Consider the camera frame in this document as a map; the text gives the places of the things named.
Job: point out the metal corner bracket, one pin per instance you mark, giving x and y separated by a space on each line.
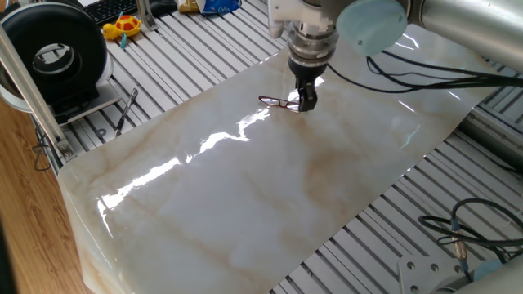
66 150

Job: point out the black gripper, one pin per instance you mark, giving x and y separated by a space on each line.
306 70

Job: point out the aluminium frame rail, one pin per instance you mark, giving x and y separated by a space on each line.
32 94

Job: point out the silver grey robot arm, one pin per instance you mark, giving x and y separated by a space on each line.
449 24

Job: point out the yellow snack bag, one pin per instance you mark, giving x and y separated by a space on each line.
188 6

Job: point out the silver metal stand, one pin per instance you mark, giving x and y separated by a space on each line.
145 16

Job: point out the black keyboard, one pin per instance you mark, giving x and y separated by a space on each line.
110 10

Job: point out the red frame glasses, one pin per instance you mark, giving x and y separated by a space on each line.
274 101

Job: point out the metal washer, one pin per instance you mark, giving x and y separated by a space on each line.
98 133

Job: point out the marble pattern table sheet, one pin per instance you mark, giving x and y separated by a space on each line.
245 204

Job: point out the blue white snack bag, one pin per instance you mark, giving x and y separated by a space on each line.
218 6

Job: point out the black rounded object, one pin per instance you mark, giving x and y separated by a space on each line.
163 6

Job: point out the black pen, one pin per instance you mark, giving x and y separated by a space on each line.
124 112

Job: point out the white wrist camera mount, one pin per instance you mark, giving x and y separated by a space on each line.
294 14

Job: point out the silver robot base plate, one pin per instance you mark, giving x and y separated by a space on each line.
425 273

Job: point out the yellow turtle toy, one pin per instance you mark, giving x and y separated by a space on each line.
126 25

